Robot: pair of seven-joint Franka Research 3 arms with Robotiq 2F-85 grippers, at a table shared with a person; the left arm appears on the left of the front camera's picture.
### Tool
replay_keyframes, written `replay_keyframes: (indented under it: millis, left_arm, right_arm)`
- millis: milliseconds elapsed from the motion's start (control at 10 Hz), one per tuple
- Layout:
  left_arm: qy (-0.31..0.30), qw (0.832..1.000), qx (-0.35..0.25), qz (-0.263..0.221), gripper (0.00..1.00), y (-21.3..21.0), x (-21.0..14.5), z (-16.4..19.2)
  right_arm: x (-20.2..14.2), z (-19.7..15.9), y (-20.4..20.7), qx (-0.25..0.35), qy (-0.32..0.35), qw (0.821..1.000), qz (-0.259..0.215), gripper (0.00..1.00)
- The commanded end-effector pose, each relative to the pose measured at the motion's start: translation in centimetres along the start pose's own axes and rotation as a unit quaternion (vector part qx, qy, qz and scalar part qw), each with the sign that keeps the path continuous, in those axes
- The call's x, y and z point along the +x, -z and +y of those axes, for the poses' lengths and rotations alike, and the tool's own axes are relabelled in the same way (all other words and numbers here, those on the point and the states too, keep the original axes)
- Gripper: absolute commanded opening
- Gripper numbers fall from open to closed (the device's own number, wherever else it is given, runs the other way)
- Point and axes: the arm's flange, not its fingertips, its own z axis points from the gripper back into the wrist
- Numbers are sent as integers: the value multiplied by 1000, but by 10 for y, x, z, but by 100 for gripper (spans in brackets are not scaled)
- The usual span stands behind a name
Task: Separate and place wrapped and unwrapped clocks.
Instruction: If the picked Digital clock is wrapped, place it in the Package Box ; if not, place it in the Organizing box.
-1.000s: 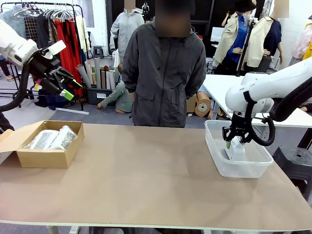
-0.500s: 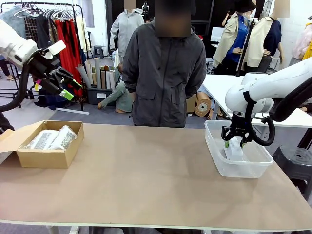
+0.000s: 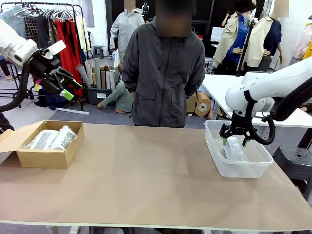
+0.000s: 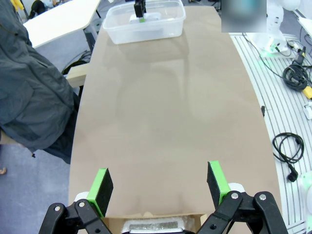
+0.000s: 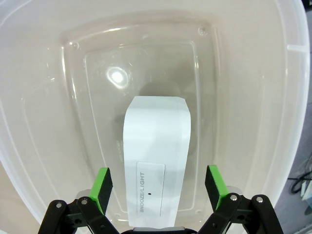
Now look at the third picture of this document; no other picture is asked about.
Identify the person in dark grey jacket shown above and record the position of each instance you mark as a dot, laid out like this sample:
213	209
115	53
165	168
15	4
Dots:
163	80

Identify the small white box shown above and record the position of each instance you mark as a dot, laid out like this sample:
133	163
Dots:
235	150

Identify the black plastic stool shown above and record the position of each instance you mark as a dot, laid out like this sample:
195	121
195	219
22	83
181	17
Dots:
295	163

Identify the clear plastic container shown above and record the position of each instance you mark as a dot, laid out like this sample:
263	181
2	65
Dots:
237	168

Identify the white monitor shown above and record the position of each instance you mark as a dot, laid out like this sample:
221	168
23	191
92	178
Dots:
217	34

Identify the tall grey paper roll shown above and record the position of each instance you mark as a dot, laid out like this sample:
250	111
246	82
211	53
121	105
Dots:
97	73

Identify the small open cardboard carton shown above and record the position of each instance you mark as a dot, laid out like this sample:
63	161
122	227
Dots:
191	103

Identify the bystander in dark sleeve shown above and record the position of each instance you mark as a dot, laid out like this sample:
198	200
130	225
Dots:
5	123

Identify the bubble-wrapped white clock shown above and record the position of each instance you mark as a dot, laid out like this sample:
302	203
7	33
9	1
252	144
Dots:
64	136
42	139

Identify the black bin of rolls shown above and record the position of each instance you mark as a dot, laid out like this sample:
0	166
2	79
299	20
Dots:
97	96

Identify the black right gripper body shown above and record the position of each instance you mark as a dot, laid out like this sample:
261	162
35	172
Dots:
240	125

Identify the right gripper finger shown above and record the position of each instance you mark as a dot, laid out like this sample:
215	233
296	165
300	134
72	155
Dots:
249	136
225	134

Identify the white paper roll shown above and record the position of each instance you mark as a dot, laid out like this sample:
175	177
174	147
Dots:
112	79

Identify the cream paper roll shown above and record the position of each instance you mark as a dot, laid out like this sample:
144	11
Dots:
89	72

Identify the mannequin in cream jacket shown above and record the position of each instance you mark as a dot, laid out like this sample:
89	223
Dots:
265	36

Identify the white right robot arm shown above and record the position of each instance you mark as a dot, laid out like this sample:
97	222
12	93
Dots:
275	85

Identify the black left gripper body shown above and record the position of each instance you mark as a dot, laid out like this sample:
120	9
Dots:
45	64

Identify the brown cardboard box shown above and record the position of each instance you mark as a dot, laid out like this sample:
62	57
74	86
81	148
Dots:
44	158

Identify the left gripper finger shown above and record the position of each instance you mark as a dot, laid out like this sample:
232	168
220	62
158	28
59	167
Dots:
69	76
56	89

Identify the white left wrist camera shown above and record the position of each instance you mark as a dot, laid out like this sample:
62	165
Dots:
58	47

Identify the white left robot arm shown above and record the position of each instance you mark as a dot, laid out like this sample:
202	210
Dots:
12	45

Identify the white side table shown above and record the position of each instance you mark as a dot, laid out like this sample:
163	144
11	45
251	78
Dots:
219	87

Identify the figure in pink fuzzy garment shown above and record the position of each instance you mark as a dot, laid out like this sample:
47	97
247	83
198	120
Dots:
303	44

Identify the red hanging dress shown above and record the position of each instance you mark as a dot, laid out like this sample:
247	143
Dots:
70	39

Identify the mannequin in beige coat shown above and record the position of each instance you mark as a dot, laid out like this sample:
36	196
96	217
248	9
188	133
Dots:
231	36

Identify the white bar on floor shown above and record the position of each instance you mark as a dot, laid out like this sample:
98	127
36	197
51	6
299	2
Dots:
73	111

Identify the white table leg frame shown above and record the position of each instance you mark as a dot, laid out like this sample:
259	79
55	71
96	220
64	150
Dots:
73	229

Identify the thick brown kraft paper roll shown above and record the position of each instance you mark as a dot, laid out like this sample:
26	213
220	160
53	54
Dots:
202	107

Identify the small grey stool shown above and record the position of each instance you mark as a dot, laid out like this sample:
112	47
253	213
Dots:
98	51

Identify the child mannequin in green sweater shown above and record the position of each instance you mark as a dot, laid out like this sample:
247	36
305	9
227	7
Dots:
120	97

